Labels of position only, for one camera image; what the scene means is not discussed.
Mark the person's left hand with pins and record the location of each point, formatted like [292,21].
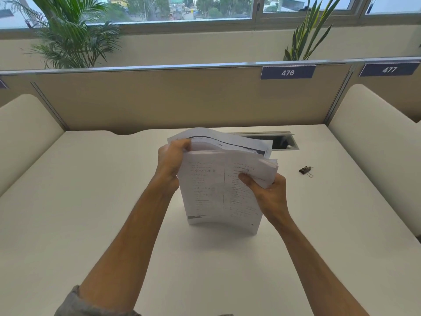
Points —
[168,161]

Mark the person's right hand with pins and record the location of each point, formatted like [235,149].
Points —
[269,197]

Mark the person's left thumb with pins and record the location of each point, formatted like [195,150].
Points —
[184,143]

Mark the person's right thumb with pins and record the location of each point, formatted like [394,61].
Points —
[249,180]

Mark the stack of printed white papers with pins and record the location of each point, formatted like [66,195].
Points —
[220,187]

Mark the person's left forearm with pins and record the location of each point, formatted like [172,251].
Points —
[126,243]

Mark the person's right forearm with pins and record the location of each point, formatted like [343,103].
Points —
[315,269]

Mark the beige desk partition panel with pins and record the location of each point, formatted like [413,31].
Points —
[391,92]
[184,98]

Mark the black binder clip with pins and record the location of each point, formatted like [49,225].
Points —
[306,170]

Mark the blue desk number label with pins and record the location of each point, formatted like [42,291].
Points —
[389,69]
[287,72]

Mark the white side divider panel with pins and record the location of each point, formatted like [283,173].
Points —
[26,138]
[375,151]

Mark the snake plant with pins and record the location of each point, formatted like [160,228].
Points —
[307,36]

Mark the palm plant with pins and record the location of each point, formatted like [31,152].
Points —
[70,32]

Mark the grey sleeve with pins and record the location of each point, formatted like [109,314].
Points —
[88,304]

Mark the window frame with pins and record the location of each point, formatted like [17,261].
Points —
[210,16]

